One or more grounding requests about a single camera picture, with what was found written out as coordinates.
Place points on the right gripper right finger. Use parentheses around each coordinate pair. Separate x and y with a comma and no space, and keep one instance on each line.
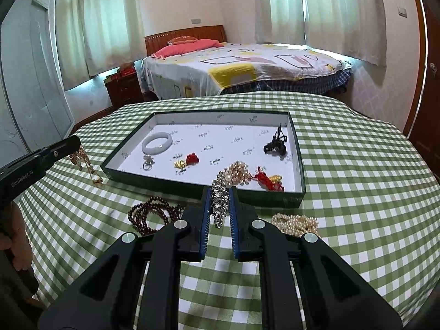
(304,283)

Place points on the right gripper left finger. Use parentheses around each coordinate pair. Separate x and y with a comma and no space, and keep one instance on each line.
(135,283)

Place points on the red cord gold charm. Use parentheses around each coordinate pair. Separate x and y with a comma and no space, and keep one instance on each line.
(273,183)

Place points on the white jade bangle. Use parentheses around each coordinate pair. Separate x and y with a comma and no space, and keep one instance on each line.
(156,143)

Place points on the silver crystal brooch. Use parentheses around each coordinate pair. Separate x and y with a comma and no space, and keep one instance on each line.
(219,203)

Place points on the small gold red charm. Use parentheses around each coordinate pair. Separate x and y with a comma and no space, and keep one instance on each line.
(190,160)

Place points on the person left hand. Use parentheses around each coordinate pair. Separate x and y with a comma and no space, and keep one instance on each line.
(16,239)

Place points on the glass wardrobe door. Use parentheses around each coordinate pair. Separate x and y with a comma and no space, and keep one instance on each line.
(37,104)

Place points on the green white checkered tablecloth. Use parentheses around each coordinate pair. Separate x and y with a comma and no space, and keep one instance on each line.
(375,199)

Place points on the dark wooden nightstand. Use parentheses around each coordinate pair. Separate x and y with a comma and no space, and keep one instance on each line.
(123,89)

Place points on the items on nightstand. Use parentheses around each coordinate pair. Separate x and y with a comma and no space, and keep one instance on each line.
(123,71)

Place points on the dark green tray box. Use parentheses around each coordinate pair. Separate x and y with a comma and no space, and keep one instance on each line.
(219,138)

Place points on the left window curtain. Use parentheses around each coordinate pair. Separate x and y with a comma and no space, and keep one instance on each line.
(94,36)

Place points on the window curtain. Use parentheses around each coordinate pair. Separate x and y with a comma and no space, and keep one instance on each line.
(94,36)
(353,28)

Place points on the brown wooden door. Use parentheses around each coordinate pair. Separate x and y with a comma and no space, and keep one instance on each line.
(422,124)

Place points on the wooden headboard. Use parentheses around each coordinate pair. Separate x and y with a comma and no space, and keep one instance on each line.
(155,42)

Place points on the red patterned small pillow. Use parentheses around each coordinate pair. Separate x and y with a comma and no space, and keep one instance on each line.
(182,40)

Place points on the bed with patterned sheet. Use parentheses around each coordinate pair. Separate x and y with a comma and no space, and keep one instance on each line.
(239,68)

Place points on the pink pillow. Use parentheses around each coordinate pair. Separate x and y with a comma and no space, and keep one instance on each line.
(185,48)

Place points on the right window curtain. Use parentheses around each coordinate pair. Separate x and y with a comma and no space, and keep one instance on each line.
(353,28)

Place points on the wall light switch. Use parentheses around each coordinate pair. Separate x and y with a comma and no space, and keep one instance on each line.
(402,12)

